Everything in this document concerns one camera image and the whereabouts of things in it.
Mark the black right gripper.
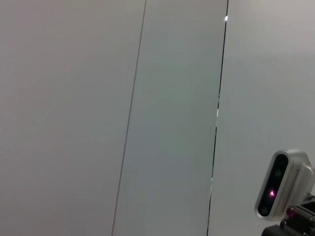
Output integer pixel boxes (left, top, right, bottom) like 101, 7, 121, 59
262, 205, 315, 236

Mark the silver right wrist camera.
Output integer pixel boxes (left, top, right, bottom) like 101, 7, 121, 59
254, 148, 315, 221

